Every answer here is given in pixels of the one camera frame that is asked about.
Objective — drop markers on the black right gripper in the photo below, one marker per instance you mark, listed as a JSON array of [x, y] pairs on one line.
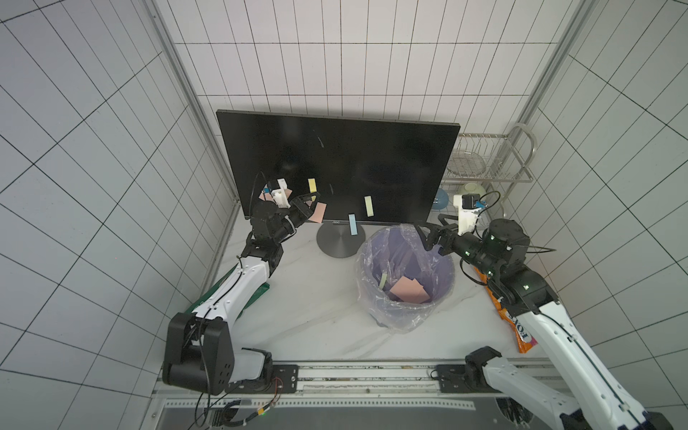
[[445, 238]]

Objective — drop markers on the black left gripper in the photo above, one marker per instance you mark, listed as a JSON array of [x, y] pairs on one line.
[[301, 205]]

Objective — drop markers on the pink sticky note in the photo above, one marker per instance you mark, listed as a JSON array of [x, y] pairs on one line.
[[409, 291], [267, 195], [318, 212]]

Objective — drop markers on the yellow small sticky flag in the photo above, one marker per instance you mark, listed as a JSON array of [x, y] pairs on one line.
[[312, 185]]

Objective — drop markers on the blue sticky flag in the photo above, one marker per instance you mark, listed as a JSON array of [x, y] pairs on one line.
[[353, 227]]

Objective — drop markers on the yellow-green sticky flag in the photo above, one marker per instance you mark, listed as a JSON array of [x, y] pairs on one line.
[[369, 206]]

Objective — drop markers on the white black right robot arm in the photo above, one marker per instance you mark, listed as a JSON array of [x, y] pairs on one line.
[[597, 400]]

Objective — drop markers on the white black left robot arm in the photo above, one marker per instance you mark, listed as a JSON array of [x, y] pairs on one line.
[[199, 354]]

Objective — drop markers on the grey round monitor stand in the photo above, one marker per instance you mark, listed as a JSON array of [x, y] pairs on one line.
[[337, 241]]

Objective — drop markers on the black computer monitor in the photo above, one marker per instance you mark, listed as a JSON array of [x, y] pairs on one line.
[[399, 164]]

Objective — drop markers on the blue bowl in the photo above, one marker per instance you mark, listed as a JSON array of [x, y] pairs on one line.
[[441, 200]]

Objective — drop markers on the light green bowl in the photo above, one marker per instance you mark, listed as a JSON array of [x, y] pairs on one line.
[[472, 188]]

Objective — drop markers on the purple bin with plastic liner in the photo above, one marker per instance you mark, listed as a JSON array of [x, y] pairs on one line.
[[398, 251]]

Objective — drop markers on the glass dish on rack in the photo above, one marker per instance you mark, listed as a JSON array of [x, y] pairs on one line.
[[466, 164]]

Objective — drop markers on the green snack bag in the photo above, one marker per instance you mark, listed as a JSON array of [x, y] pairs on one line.
[[256, 295]]

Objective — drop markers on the steel dish rack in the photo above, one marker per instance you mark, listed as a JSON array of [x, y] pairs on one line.
[[508, 156]]

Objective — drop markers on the orange candy bag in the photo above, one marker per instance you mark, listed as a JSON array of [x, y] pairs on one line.
[[525, 341]]

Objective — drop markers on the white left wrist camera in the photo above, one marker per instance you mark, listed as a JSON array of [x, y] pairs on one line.
[[280, 200]]

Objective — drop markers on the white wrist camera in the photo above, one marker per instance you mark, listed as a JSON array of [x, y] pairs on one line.
[[280, 200], [469, 207]]

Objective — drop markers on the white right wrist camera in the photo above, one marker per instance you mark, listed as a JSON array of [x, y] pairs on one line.
[[469, 207]]

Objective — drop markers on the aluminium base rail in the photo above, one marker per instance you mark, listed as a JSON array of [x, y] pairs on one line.
[[348, 395]]

